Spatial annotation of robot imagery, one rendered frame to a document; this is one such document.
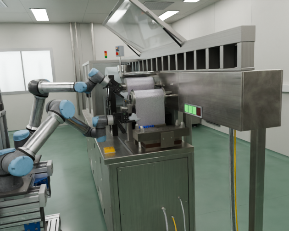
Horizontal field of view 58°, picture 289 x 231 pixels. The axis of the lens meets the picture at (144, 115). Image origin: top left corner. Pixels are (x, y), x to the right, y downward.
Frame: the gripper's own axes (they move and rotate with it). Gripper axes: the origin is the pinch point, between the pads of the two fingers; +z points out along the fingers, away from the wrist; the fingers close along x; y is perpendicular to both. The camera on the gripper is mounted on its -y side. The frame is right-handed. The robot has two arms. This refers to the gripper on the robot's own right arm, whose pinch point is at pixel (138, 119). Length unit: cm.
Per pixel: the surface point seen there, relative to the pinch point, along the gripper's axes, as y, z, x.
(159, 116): 0.9, 17.5, -0.3
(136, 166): -27.5, -10.5, -25.7
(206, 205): -109, 81, 39
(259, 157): -13, 48, -77
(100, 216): -109, -30, 59
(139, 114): 4.0, 0.6, -0.2
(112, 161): -21.0, -26.4, -26.0
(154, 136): -9.6, 6.0, -20.0
